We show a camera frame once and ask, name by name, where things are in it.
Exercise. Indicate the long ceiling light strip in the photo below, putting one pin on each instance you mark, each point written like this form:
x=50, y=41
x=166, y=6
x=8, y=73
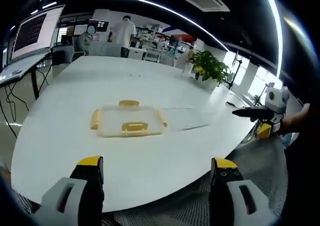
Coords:
x=162, y=6

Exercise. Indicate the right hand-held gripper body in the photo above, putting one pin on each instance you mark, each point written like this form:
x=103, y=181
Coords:
x=276, y=100

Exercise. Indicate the clear container lid yellow clips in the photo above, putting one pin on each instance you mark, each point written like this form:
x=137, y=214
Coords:
x=130, y=118

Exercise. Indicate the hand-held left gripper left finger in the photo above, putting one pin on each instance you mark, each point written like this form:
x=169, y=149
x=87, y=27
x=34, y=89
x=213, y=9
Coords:
x=62, y=198

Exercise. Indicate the large wall monitor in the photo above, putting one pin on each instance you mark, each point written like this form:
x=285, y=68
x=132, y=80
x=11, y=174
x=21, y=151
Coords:
x=32, y=33

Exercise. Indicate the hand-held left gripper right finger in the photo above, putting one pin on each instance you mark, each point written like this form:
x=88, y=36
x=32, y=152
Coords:
x=235, y=193

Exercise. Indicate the white cup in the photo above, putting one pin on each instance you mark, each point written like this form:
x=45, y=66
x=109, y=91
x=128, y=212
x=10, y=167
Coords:
x=187, y=69

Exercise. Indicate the white cabinet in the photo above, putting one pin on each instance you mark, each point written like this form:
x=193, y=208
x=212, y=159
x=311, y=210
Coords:
x=137, y=53

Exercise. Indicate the curved ceiling light strip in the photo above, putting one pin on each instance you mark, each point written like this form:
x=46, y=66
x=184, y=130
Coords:
x=276, y=15

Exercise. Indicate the black tripod stand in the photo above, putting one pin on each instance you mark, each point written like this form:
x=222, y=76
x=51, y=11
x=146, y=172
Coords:
x=236, y=70

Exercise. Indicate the side desk with black legs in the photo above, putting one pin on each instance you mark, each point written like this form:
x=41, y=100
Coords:
x=22, y=65

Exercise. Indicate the green potted plant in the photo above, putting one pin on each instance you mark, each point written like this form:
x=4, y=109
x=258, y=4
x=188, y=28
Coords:
x=207, y=64

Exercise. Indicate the small dark screen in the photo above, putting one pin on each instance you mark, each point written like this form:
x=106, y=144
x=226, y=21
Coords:
x=100, y=25

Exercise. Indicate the dark office chair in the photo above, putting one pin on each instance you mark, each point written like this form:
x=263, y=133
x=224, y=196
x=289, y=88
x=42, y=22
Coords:
x=61, y=56

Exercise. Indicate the grey mesh chair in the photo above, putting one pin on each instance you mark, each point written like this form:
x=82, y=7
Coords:
x=200, y=206

